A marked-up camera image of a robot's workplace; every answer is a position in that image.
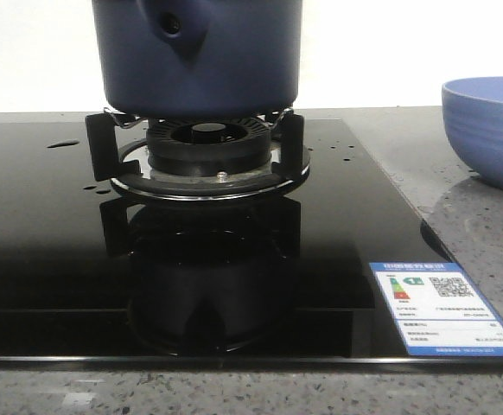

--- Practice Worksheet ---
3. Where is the dark blue cooking pot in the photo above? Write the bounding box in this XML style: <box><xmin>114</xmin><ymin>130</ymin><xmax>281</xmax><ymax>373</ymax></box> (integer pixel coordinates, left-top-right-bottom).
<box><xmin>92</xmin><ymin>1</ymin><xmax>302</xmax><ymax>118</ymax></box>

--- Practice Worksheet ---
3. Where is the black metal pot support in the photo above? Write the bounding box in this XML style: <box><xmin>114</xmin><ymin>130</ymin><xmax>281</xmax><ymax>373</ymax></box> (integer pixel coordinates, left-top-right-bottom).
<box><xmin>85</xmin><ymin>109</ymin><xmax>310</xmax><ymax>201</ymax></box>

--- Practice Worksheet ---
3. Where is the black gas burner head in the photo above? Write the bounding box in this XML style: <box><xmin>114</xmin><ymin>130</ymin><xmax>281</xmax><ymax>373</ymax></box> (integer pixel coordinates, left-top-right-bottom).
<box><xmin>146</xmin><ymin>118</ymin><xmax>271</xmax><ymax>176</ymax></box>

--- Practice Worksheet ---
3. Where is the black glass gas stove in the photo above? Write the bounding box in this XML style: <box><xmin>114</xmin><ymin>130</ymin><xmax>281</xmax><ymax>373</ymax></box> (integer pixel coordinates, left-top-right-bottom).
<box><xmin>0</xmin><ymin>119</ymin><xmax>503</xmax><ymax>372</ymax></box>

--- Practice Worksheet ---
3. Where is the blue energy label sticker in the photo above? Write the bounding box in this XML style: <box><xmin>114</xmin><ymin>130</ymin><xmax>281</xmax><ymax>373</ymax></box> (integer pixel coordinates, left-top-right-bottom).
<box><xmin>370</xmin><ymin>262</ymin><xmax>503</xmax><ymax>358</ymax></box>

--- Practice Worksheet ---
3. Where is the light blue plastic bowl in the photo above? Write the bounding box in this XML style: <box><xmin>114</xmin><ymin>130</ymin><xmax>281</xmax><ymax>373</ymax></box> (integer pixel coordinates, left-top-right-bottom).
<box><xmin>442</xmin><ymin>76</ymin><xmax>503</xmax><ymax>189</ymax></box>

